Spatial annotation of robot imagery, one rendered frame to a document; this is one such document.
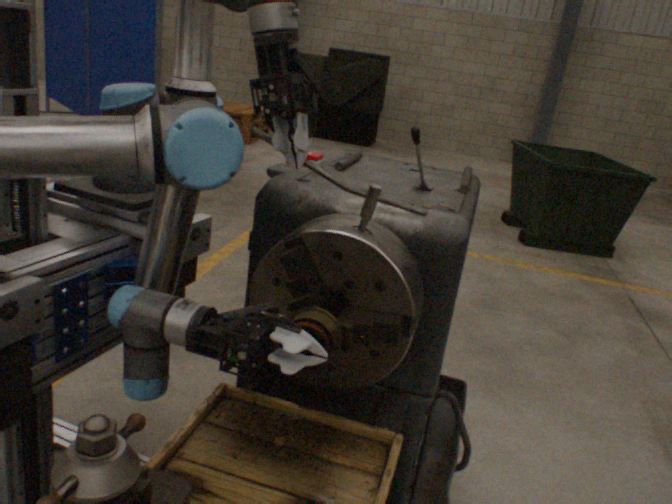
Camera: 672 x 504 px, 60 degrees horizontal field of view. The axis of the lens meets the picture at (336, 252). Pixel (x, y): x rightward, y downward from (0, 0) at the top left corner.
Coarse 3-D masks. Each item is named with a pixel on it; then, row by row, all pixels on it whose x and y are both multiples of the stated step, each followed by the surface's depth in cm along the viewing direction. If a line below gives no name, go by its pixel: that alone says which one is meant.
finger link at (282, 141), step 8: (280, 120) 96; (288, 120) 97; (280, 128) 96; (288, 128) 96; (280, 136) 96; (288, 136) 97; (280, 144) 95; (288, 144) 97; (288, 152) 97; (288, 160) 98; (296, 168) 98
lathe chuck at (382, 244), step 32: (320, 224) 105; (352, 224) 105; (320, 256) 103; (352, 256) 101; (384, 256) 99; (256, 288) 108; (352, 288) 104; (384, 288) 101; (416, 288) 105; (416, 320) 105; (352, 352) 106; (384, 352) 105; (320, 384) 110; (352, 384) 108
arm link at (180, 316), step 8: (176, 304) 92; (184, 304) 93; (192, 304) 92; (200, 304) 93; (168, 312) 91; (176, 312) 91; (184, 312) 91; (192, 312) 91; (168, 320) 91; (176, 320) 91; (184, 320) 90; (192, 320) 91; (168, 328) 91; (176, 328) 90; (184, 328) 90; (168, 336) 91; (176, 336) 91; (184, 336) 90; (176, 344) 93; (184, 344) 91
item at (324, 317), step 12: (300, 312) 97; (312, 312) 95; (324, 312) 96; (300, 324) 92; (312, 324) 92; (324, 324) 93; (336, 324) 96; (312, 336) 91; (324, 336) 92; (336, 336) 95; (324, 348) 91; (336, 348) 97
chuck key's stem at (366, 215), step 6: (372, 186) 100; (378, 186) 101; (372, 192) 100; (378, 192) 100; (366, 198) 101; (372, 198) 101; (366, 204) 101; (372, 204) 101; (366, 210) 101; (372, 210) 102; (360, 216) 102; (366, 216) 102; (360, 222) 103; (366, 222) 103; (360, 228) 103
